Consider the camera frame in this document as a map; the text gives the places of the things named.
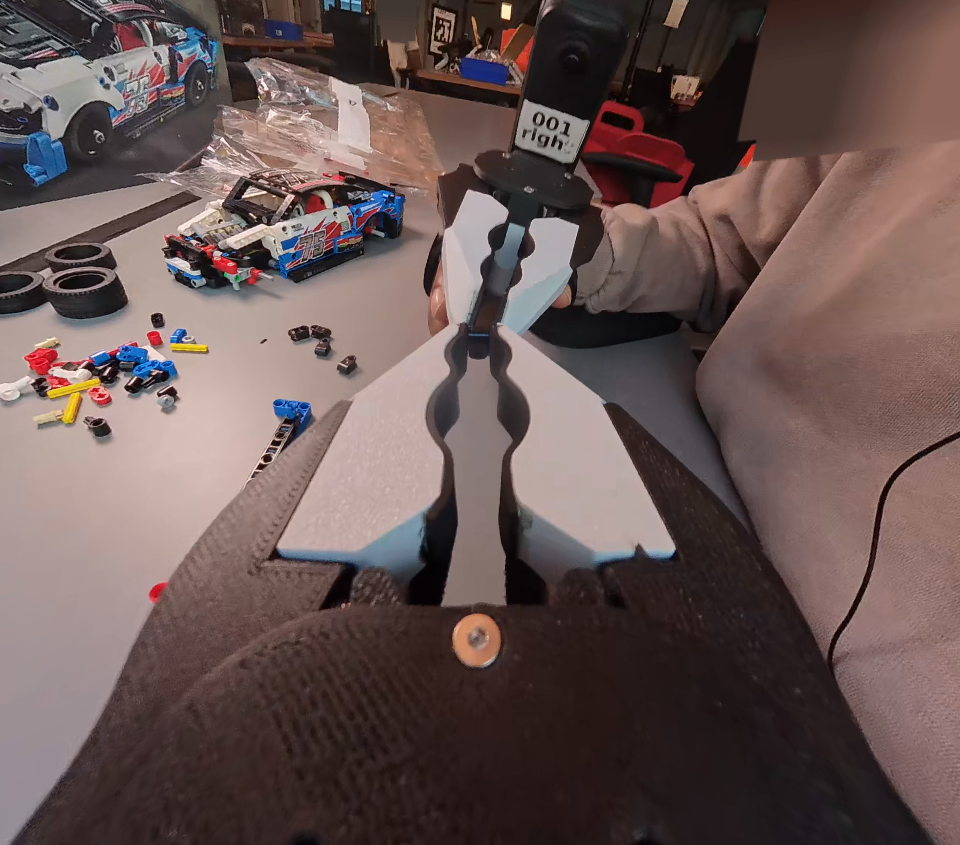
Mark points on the black connector with grey pin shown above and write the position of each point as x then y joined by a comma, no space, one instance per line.
166,398

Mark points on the lego race car box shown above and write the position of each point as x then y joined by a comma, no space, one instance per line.
112,110

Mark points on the clear plastic bags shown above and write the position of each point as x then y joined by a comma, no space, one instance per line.
397,132

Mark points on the lego race car model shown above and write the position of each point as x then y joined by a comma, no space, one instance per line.
315,245

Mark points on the person's right forearm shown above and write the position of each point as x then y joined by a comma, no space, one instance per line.
675,245

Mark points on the person's beige sweatshirt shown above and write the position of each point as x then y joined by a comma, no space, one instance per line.
825,447

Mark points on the black and white marker board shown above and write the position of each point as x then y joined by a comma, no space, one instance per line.
444,31

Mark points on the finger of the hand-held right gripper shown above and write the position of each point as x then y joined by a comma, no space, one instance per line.
461,245
551,260

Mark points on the white paper strip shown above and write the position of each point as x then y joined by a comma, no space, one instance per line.
352,117

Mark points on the black lego beam assembly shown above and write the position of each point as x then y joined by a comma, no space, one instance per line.
291,411

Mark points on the pile of mixed colour lego pieces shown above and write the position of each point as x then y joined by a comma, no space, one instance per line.
135,356

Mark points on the person's right hand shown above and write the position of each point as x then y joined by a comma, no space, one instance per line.
437,309

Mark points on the red chair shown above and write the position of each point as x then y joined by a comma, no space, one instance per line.
645,147

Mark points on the small blue storage bin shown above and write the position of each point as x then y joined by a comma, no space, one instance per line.
281,29
484,70

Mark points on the black lego axle pin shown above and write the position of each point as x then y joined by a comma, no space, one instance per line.
97,426

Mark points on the wooden workbench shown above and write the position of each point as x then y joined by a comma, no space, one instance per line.
450,81

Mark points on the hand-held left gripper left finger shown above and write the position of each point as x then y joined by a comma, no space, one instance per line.
367,477

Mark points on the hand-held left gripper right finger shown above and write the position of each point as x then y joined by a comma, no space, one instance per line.
585,485

